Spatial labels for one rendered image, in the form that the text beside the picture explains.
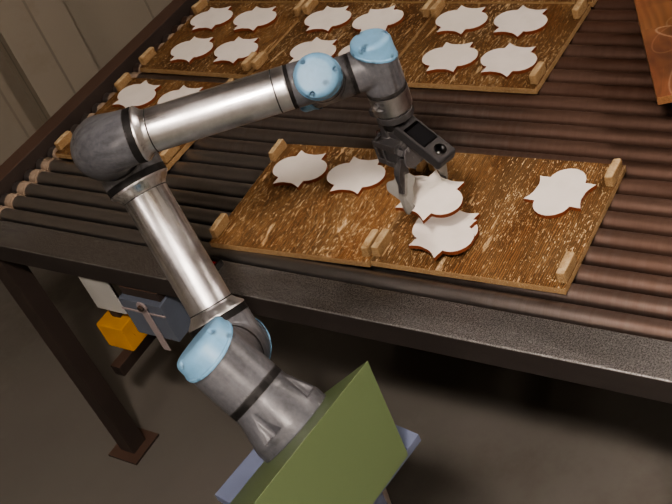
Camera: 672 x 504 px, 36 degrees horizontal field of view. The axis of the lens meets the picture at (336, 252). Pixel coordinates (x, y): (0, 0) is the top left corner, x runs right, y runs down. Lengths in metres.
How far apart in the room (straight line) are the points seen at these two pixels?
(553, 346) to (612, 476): 0.99
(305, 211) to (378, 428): 0.70
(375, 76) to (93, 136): 0.49
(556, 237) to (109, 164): 0.84
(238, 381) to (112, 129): 0.46
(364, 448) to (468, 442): 1.25
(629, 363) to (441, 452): 1.21
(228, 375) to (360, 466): 0.26
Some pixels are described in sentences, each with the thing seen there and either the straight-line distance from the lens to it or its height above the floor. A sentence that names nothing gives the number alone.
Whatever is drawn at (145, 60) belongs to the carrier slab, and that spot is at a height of 0.95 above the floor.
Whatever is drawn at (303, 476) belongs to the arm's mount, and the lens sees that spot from 1.61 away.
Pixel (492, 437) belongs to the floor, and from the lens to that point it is 2.93.
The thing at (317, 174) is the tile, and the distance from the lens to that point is 2.36.
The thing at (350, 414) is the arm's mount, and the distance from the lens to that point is 1.65.
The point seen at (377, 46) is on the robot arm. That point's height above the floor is 1.39.
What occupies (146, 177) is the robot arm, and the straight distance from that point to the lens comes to 1.88.
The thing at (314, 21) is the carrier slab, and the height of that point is 0.95.
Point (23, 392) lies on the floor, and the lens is 3.80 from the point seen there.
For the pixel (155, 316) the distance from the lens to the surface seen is 2.45.
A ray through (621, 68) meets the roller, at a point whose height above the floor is 0.91.
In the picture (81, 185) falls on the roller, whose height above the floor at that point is 0.91.
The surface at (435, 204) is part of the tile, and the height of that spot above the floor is 1.04.
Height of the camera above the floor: 2.27
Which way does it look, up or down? 38 degrees down
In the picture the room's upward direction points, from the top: 23 degrees counter-clockwise
